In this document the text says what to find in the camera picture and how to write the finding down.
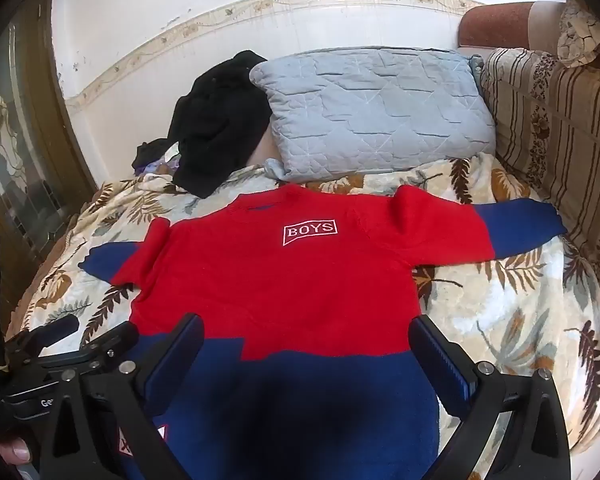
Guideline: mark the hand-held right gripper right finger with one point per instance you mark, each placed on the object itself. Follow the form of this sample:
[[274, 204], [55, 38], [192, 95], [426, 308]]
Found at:
[[437, 360]]

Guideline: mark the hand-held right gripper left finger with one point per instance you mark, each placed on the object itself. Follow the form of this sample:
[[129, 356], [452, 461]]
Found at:
[[174, 357]]

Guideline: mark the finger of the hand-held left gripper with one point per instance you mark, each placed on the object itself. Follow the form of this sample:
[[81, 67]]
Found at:
[[50, 335], [111, 342]]

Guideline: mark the red and blue knit sweater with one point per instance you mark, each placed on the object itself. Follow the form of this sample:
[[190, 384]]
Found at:
[[290, 285]]

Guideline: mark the person's left hand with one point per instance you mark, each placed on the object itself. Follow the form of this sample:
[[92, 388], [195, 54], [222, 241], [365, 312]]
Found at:
[[14, 452]]

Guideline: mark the leaf-print plush blanket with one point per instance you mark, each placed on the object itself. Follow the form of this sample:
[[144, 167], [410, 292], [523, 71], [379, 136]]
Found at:
[[520, 320]]

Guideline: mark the wooden stained-glass door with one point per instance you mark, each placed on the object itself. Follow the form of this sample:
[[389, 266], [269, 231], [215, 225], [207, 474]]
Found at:
[[20, 160]]

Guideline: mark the small dark cloth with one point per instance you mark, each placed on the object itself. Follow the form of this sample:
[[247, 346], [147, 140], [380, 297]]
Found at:
[[147, 152]]

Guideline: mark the black garment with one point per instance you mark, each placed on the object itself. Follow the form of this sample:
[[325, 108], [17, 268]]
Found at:
[[220, 120]]

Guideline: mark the grey quilted pillow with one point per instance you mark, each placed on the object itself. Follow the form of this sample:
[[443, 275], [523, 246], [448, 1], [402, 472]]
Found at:
[[375, 110]]

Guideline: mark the striped floral sofa cushion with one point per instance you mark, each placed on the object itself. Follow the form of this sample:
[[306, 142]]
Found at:
[[555, 130]]

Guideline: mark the brown upholstered headboard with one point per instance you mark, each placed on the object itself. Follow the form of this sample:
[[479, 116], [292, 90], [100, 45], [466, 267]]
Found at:
[[495, 25]]

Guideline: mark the cream floral cloth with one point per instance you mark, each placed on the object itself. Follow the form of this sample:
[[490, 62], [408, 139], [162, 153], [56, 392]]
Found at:
[[585, 30]]

